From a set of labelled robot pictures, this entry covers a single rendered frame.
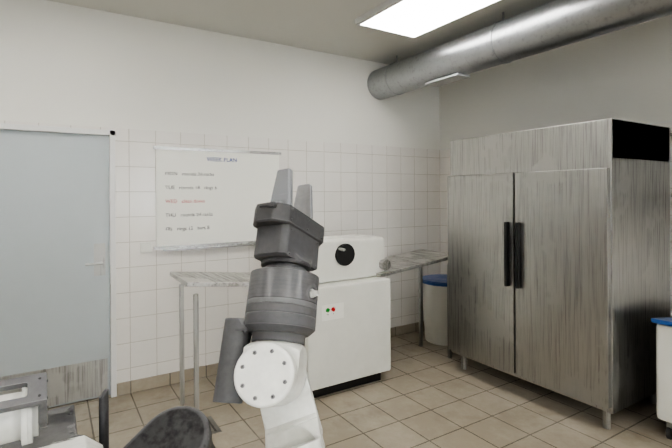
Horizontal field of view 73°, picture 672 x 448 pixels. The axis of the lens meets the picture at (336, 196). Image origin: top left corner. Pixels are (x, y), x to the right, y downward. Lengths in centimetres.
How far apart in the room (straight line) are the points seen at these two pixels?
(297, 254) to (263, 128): 378
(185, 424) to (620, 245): 315
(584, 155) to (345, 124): 232
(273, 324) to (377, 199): 444
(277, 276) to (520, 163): 333
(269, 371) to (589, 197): 308
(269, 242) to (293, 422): 22
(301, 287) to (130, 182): 347
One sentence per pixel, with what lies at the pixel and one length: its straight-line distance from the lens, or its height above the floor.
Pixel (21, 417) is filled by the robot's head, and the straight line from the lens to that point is 64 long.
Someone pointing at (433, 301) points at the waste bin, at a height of 45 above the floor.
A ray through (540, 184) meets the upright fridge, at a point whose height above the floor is 163.
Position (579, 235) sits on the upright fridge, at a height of 128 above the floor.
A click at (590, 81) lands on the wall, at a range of 458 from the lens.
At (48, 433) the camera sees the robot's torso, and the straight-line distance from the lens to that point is 81.
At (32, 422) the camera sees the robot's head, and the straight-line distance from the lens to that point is 65.
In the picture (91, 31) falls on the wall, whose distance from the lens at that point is 415.
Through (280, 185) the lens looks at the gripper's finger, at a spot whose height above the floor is 158.
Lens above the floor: 156
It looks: level
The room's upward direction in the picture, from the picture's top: straight up
